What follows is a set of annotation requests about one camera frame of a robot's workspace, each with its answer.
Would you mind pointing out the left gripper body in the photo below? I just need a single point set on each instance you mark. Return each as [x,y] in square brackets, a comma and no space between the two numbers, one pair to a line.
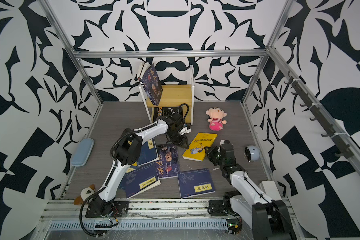
[177,137]

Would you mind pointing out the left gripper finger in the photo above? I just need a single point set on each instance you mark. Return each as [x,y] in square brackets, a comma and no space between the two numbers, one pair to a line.
[185,144]
[179,144]

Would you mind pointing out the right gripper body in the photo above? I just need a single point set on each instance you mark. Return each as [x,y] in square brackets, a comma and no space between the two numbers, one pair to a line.
[216,156]

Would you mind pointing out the yellow cartoon book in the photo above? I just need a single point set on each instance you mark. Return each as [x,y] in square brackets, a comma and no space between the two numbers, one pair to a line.
[132,168]
[197,148]

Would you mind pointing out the purple book orange calligraphy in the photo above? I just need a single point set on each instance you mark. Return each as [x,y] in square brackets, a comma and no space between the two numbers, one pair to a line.
[152,85]

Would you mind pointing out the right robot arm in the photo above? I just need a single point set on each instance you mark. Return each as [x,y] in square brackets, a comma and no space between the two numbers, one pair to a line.
[269,219]

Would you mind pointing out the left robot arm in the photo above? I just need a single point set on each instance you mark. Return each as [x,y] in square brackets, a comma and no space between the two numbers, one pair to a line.
[126,151]

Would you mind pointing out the purple book lower centre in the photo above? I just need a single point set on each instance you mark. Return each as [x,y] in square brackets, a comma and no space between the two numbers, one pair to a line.
[167,165]

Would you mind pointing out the black book yellow spine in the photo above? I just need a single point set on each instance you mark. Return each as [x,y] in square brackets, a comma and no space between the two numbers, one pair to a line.
[163,111]

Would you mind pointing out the white round speaker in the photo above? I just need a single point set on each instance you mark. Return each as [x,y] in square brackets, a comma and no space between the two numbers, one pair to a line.
[252,153]

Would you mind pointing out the navy book upper left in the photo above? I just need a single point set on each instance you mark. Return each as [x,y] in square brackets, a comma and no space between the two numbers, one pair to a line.
[148,154]

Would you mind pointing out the navy book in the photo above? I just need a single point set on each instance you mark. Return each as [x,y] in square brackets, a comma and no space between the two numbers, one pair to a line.
[148,154]
[140,180]
[122,184]
[195,183]

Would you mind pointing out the navy book bottom right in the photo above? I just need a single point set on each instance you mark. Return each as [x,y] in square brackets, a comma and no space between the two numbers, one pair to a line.
[195,183]

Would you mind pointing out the wooden white-framed bookshelf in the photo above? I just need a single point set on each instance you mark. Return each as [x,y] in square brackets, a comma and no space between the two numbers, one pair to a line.
[174,95]

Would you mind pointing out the pink plush doll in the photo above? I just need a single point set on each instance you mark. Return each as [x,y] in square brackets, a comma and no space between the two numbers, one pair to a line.
[216,118]

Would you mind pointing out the navy book bottom centre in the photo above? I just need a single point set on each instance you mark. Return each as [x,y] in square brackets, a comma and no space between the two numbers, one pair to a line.
[140,180]

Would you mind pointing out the white box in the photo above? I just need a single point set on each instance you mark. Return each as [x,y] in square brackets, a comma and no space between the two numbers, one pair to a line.
[270,189]

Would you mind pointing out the navy book bottom left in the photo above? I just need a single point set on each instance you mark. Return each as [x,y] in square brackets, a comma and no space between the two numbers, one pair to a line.
[122,184]

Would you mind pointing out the light blue case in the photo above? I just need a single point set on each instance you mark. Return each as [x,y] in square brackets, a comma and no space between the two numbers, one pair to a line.
[82,153]

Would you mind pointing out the brown white plush toy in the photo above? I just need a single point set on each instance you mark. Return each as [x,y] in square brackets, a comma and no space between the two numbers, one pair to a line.
[85,193]

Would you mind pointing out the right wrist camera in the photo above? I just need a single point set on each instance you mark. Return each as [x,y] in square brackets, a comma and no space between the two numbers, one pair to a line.
[224,142]

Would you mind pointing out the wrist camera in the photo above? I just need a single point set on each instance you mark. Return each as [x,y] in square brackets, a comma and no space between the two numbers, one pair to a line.
[185,130]
[224,142]

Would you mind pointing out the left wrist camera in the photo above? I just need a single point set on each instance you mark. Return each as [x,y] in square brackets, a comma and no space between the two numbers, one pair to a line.
[185,130]

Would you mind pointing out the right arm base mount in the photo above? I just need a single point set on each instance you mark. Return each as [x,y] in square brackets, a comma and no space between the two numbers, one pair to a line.
[219,208]

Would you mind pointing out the white slotted cable duct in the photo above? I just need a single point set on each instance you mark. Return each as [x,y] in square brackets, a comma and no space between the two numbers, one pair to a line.
[161,224]

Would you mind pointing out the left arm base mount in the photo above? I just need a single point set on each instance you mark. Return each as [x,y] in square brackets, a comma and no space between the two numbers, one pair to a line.
[114,210]

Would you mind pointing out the grey hook rail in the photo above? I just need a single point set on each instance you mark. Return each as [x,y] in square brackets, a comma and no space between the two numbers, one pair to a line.
[321,116]

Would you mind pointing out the aluminium frame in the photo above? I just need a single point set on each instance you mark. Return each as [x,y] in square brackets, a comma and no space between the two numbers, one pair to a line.
[267,53]

